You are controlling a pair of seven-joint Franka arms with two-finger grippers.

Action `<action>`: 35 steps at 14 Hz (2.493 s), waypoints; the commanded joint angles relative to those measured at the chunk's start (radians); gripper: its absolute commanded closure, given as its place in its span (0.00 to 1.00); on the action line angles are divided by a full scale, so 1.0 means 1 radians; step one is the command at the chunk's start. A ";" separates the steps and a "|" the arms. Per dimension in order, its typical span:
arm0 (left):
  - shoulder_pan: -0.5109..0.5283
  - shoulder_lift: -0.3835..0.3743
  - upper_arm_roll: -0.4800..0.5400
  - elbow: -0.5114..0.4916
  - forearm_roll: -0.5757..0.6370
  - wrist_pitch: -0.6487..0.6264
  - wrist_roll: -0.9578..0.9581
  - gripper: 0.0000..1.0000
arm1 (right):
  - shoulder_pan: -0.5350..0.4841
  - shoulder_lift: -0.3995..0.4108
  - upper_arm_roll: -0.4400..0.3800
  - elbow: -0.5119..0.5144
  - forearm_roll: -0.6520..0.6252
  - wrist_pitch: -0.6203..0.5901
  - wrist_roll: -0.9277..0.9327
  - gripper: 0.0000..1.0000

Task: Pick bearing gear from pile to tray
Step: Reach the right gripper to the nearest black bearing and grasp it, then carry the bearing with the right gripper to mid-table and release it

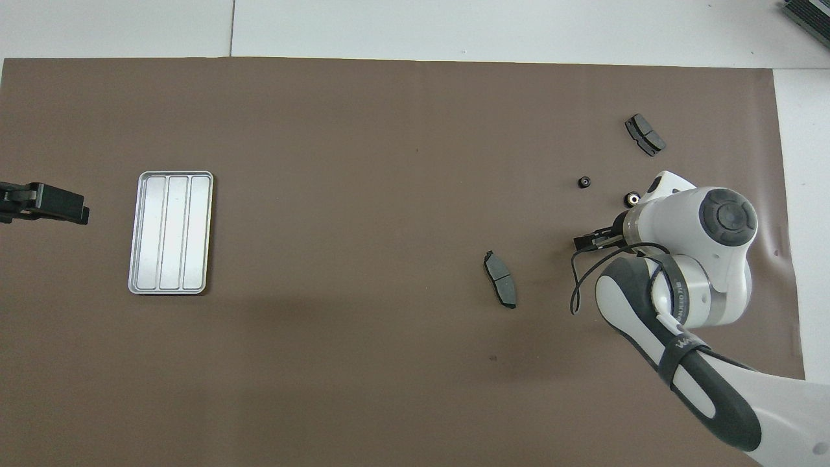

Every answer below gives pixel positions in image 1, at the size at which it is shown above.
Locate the grey ribbed device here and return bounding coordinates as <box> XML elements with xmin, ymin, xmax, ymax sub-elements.
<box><xmin>778</xmin><ymin>0</ymin><xmax>830</xmax><ymax>49</ymax></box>

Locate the long grey brake pad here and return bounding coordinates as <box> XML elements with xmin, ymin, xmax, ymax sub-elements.
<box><xmin>483</xmin><ymin>250</ymin><xmax>518</xmax><ymax>310</ymax></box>

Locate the silver metal compartment tray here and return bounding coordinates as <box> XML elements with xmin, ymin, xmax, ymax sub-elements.
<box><xmin>128</xmin><ymin>171</ymin><xmax>215</xmax><ymax>296</ymax></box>

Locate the brown paper table mat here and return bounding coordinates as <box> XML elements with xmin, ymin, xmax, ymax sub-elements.
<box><xmin>0</xmin><ymin>57</ymin><xmax>806</xmax><ymax>467</ymax></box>

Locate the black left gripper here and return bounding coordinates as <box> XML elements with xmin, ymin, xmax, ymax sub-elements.
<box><xmin>0</xmin><ymin>182</ymin><xmax>90</xmax><ymax>225</ymax></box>

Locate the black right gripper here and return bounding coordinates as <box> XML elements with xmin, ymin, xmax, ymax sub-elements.
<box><xmin>573</xmin><ymin>217</ymin><xmax>628</xmax><ymax>252</ymax></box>

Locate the short grey brake pad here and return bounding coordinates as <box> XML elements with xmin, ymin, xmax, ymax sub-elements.
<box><xmin>624</xmin><ymin>114</ymin><xmax>667</xmax><ymax>157</ymax></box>

